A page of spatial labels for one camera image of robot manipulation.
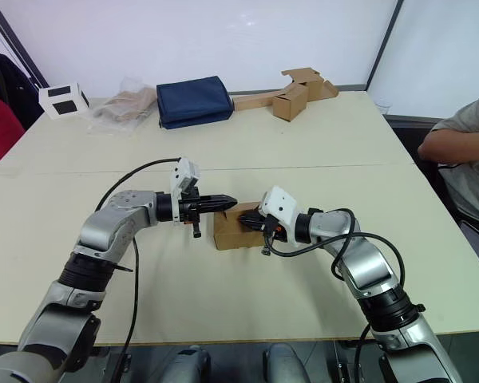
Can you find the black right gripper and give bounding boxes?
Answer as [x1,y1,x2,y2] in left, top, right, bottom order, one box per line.
[239,211,291,257]

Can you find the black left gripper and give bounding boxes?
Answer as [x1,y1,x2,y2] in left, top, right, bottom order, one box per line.
[178,186,238,240]

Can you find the small brown cardboard box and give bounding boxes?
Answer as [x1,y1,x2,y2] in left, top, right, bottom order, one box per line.
[212,201,273,252]

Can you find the flat cardboard strip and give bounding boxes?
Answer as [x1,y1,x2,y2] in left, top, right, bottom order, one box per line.
[232,91,289,113]

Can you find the closed small cardboard box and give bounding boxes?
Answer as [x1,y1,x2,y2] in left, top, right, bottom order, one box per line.
[271,84,310,122]

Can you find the open cardboard box with flaps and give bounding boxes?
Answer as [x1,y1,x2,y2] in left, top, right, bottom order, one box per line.
[280,68,341,103]

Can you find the navy blue fabric bag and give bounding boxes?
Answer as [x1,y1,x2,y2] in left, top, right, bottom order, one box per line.
[156,75,236,130]

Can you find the clear plastic bag beige contents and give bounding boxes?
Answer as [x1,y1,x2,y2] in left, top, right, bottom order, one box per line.
[85,76,157,137]

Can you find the white cube with black squares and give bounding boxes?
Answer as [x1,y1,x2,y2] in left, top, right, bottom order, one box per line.
[38,81,90,120]

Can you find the person in grey shirt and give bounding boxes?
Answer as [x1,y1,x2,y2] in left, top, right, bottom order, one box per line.
[418,85,479,241]

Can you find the red garment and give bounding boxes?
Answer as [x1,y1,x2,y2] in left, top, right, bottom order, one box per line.
[0,90,27,169]

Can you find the black jacket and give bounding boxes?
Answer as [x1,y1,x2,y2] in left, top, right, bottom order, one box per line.
[0,49,46,132]

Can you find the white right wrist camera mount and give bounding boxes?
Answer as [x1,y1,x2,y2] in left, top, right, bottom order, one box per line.
[258,184,301,245]

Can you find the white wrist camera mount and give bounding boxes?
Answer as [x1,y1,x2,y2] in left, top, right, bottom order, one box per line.
[168,157,202,223]
[258,184,301,245]

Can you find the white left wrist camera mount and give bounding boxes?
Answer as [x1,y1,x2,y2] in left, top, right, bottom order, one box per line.
[168,157,202,223]

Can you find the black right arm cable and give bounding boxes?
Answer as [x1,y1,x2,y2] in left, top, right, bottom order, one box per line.
[261,207,409,383]

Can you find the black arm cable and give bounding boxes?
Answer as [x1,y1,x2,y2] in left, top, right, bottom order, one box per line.
[261,207,409,383]
[93,158,181,383]

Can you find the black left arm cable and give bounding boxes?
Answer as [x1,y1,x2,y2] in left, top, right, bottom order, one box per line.
[93,158,181,383]

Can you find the dark window frame bar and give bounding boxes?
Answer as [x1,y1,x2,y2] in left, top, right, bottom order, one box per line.
[0,0,50,89]
[364,0,406,93]

